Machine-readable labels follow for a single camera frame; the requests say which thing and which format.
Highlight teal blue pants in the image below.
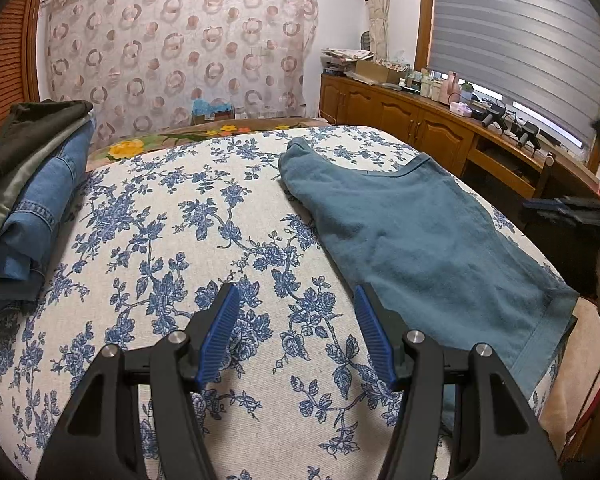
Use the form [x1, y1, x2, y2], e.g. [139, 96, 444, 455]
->
[279, 138, 578, 396]

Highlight wooden sideboard cabinet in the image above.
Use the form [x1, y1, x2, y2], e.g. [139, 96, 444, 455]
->
[320, 74, 600, 198]

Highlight black spare gripper near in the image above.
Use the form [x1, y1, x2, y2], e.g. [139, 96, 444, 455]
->
[510, 120, 541, 153]

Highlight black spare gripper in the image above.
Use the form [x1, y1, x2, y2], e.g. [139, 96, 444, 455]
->
[469, 101, 507, 132]
[510, 120, 541, 153]

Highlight black spare gripper far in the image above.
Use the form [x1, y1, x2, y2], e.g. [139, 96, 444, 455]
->
[469, 101, 507, 132]

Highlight pink bottle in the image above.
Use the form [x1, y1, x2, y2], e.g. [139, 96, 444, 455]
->
[438, 72, 462, 106]

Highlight dark navy folded garment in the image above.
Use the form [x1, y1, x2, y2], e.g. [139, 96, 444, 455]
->
[0, 244, 46, 314]

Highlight grey window blind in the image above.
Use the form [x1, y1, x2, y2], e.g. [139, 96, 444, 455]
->
[428, 0, 600, 148]

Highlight blue floral bed sheet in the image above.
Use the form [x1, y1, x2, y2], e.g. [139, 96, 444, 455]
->
[0, 124, 577, 480]

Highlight blue denim folded jeans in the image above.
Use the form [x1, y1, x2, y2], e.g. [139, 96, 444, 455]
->
[0, 119, 95, 281]

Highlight brown cardboard box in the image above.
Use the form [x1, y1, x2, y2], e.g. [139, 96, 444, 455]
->
[354, 60, 405, 84]

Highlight grey green folded garment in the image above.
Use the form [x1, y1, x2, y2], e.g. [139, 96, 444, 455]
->
[0, 110, 96, 232]

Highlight stack of papers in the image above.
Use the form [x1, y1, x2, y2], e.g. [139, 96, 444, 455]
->
[321, 49, 374, 75]

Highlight colourful flower blanket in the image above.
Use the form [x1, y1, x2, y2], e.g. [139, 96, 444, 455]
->
[86, 117, 328, 171]

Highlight cream lace side curtain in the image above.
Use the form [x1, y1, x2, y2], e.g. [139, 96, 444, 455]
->
[367, 0, 390, 58]

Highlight dark olive folded garment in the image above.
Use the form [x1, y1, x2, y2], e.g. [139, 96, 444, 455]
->
[0, 100, 93, 181]

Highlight cardboard box with blue cloth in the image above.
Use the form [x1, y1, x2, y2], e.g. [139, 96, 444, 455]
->
[190, 99, 235, 126]

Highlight pink circle pattern curtain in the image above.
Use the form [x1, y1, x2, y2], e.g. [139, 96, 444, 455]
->
[44, 0, 318, 150]

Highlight brown louvred wardrobe door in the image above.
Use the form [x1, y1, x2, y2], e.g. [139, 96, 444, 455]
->
[0, 0, 41, 129]

